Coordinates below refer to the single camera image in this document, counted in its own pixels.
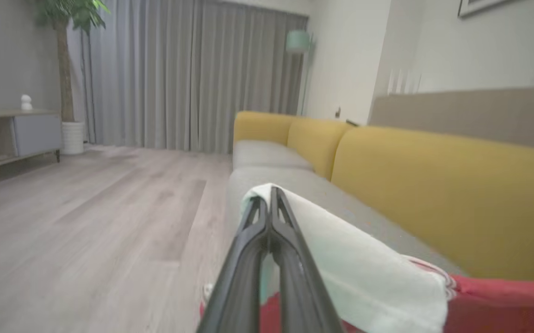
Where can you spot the small grey sofa seat cushion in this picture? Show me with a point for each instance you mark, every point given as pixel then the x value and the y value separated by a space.
pixel 267 155

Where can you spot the small yellow sofa back cushion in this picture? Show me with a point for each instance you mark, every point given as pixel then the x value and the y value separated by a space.
pixel 260 127

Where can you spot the medium yellow sofa back cushion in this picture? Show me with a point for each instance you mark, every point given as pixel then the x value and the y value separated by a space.
pixel 315 143

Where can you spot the long grey sofa seat cushion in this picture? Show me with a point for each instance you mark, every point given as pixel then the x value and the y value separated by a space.
pixel 350 210

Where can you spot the low wooden grey cabinet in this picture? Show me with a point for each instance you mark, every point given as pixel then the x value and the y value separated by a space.
pixel 35 134

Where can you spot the small white figurine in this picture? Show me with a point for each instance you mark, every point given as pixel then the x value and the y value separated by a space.
pixel 27 104

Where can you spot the wide yellow sofa back cushion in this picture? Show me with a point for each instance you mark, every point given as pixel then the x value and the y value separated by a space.
pixel 456 199

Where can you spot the tall green indoor tree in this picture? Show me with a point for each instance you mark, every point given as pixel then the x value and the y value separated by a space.
pixel 65 69

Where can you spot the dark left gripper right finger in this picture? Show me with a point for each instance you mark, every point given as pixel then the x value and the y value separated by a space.
pixel 301 300

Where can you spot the mint shade floor lamp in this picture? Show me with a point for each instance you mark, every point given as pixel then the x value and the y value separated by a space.
pixel 298 41

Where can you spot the grey pleated curtain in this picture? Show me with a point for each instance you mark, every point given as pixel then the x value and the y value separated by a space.
pixel 179 78

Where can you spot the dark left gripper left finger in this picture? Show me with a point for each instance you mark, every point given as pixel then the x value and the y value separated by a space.
pixel 239 296

